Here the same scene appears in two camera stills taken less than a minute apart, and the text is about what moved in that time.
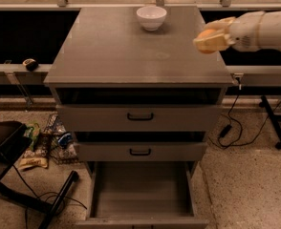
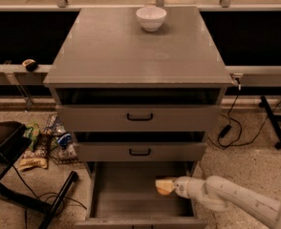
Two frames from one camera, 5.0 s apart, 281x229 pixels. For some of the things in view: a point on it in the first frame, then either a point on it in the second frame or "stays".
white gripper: (245, 32) to (181, 186)
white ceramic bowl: (151, 17) stays
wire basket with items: (61, 144) stays
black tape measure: (31, 64) stays
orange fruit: (208, 32) to (162, 192)
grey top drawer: (139, 117) stays
